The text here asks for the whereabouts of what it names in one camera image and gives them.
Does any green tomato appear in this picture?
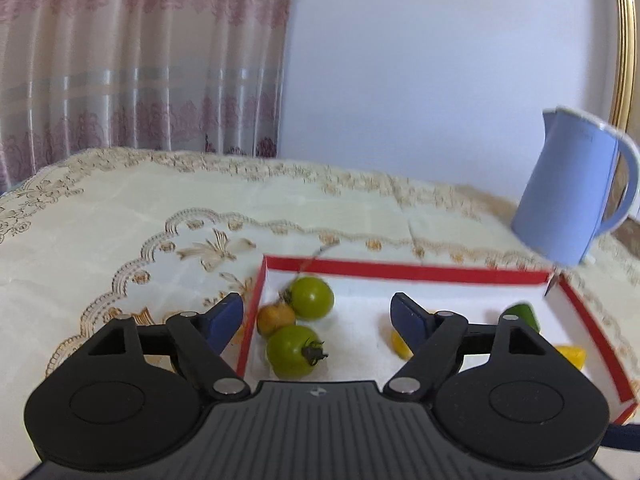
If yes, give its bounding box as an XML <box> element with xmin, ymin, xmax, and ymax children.
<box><xmin>289</xmin><ymin>276</ymin><xmax>335</xmax><ymax>321</ymax></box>
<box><xmin>266</xmin><ymin>325</ymin><xmax>328</xmax><ymax>380</ymax></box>

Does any red shallow box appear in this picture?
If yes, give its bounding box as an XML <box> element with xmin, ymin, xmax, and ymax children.
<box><xmin>235</xmin><ymin>255</ymin><xmax>640</xmax><ymax>426</ymax></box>

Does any green cucumber block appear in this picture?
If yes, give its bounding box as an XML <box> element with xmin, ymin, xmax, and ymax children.
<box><xmin>504</xmin><ymin>302</ymin><xmax>542</xmax><ymax>334</ymax></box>

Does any gold frame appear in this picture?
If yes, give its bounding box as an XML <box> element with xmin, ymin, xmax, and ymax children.
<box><xmin>607</xmin><ymin>0</ymin><xmax>640</xmax><ymax>133</ymax></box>

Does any large yellow fruit chunk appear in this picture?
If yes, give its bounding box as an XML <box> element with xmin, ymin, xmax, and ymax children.
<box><xmin>554</xmin><ymin>345</ymin><xmax>587</xmax><ymax>372</ymax></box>

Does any pink patterned curtain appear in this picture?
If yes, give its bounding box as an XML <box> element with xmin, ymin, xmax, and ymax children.
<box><xmin>0</xmin><ymin>0</ymin><xmax>298</xmax><ymax>196</ymax></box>

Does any light blue electric kettle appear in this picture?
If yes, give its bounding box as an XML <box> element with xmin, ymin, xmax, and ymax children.
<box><xmin>510</xmin><ymin>106</ymin><xmax>640</xmax><ymax>267</ymax></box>

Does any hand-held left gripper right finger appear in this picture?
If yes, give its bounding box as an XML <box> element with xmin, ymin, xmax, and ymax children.
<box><xmin>384</xmin><ymin>292</ymin><xmax>555</xmax><ymax>402</ymax></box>

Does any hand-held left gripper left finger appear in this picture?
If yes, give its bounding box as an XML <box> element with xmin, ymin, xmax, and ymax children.
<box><xmin>87</xmin><ymin>292</ymin><xmax>251</xmax><ymax>402</ymax></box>

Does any small yellow fruit piece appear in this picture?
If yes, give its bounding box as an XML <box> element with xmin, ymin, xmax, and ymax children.
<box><xmin>390</xmin><ymin>331</ymin><xmax>416</xmax><ymax>359</ymax></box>

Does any brown longan with long stem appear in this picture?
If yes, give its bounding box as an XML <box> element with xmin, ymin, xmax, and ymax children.
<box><xmin>256</xmin><ymin>246</ymin><xmax>337</xmax><ymax>339</ymax></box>

